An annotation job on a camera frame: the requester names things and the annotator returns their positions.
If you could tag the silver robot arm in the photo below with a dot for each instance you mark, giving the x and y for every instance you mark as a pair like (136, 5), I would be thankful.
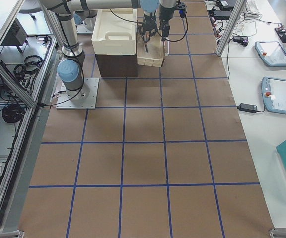
(149, 7)
(157, 14)

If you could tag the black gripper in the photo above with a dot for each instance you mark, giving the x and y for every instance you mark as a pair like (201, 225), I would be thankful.
(165, 29)
(148, 27)

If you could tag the aluminium frame post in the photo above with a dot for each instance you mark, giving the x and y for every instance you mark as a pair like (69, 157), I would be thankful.
(235, 15)

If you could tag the grey orange scissors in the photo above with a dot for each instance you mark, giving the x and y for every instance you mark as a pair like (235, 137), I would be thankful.
(146, 39)

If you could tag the black power adapter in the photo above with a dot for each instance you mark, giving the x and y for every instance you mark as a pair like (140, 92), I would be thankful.
(247, 108)

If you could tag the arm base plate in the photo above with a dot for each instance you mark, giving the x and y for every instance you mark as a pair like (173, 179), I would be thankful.
(85, 99)

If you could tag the dark wooden drawer cabinet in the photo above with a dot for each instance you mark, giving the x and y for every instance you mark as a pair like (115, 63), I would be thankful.
(117, 66)

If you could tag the blue teach pendant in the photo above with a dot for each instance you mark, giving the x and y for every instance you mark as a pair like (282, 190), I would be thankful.
(274, 94)
(272, 53)

